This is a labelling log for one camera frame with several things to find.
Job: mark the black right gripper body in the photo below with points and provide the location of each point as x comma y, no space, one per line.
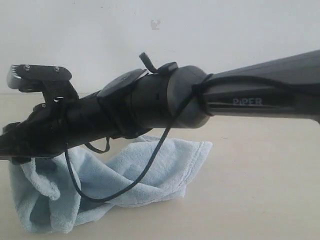
49,131

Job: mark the light blue fluffy towel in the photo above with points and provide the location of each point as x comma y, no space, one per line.
46,200

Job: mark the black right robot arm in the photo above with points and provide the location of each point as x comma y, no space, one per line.
147,98

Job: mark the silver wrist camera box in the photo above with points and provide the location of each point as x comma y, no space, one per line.
28,75

